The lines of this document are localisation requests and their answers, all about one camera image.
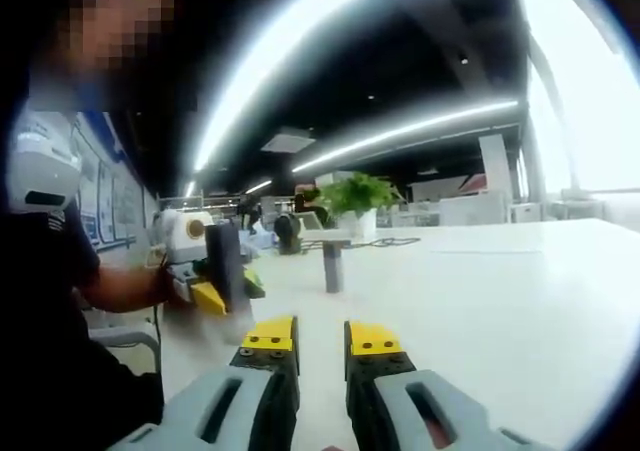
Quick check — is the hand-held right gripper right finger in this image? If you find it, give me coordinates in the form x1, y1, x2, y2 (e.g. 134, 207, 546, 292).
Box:
343, 319, 551, 451

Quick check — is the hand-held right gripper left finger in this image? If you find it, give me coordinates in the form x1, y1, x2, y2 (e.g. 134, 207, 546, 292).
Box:
107, 314, 301, 451

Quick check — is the tall cosmetic bottle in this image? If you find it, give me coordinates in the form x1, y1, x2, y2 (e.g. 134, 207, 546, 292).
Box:
204, 222, 256, 345

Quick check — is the short cosmetic bottle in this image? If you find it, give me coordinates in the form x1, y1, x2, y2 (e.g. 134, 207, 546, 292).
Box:
321, 238, 352, 296

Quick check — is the person's left hand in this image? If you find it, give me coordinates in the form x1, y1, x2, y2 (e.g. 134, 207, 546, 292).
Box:
157, 264, 176, 310

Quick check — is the metal shelf rack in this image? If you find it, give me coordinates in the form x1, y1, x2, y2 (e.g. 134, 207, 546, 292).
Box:
159, 193, 241, 217

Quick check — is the clear plastic bag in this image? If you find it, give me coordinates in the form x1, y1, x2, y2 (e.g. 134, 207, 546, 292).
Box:
244, 220, 277, 260

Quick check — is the green potted plant white pot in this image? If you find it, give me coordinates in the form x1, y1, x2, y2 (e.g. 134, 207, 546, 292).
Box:
319, 172, 401, 238

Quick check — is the white chest device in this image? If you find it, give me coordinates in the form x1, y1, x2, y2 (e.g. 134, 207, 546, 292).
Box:
9, 110, 82, 212

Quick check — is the ceiling air conditioner unit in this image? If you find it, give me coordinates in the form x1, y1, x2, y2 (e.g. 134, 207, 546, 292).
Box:
261, 126, 317, 153

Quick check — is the flat white sheet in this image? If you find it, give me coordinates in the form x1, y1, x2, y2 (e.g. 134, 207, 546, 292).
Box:
429, 247, 544, 257

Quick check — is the person in black shirt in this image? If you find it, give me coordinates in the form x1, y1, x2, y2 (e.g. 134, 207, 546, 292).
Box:
0, 205, 166, 451

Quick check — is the long ceiling light strip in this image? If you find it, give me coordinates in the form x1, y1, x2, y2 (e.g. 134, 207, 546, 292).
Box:
291, 99, 520, 175
192, 0, 511, 172

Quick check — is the group of white office chairs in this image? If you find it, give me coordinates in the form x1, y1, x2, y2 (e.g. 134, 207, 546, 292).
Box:
379, 190, 549, 228

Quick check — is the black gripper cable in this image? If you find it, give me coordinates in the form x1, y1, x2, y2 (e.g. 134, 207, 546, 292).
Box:
149, 300, 162, 350

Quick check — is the blue and white wall poster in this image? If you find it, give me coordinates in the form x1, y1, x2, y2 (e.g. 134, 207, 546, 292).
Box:
74, 112, 146, 247

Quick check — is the long black cable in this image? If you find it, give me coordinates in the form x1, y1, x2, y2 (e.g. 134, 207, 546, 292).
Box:
299, 237, 424, 251

